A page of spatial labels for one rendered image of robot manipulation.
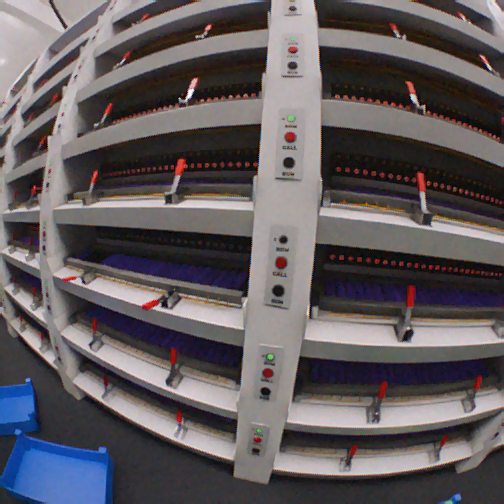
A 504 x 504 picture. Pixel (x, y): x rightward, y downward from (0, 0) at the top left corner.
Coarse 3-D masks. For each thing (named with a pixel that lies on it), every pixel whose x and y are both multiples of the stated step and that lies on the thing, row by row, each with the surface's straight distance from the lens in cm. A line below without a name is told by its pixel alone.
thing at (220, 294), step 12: (72, 264) 75; (84, 264) 69; (96, 264) 66; (96, 276) 63; (108, 276) 62; (120, 276) 58; (132, 276) 54; (144, 276) 53; (156, 276) 52; (180, 288) 47; (192, 288) 45; (204, 288) 45; (216, 288) 44; (192, 300) 45; (228, 300) 43; (240, 300) 42
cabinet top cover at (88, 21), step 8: (112, 0) 135; (96, 8) 141; (104, 8) 140; (88, 16) 147; (96, 16) 145; (72, 24) 158; (80, 24) 152; (88, 24) 151; (96, 24) 149; (64, 32) 161; (72, 32) 159; (80, 32) 157; (56, 40) 168; (64, 40) 166; (72, 40) 164; (56, 48) 174
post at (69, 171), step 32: (128, 0) 122; (96, 64) 96; (64, 96) 95; (96, 96) 92; (64, 128) 82; (64, 160) 80; (96, 160) 87; (64, 224) 79; (64, 352) 88; (64, 384) 104
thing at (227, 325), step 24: (120, 240) 74; (48, 264) 77; (72, 288) 70; (96, 288) 59; (120, 288) 56; (120, 312) 56; (144, 312) 49; (168, 312) 44; (192, 312) 43; (216, 312) 42; (240, 312) 42; (216, 336) 42; (240, 336) 40
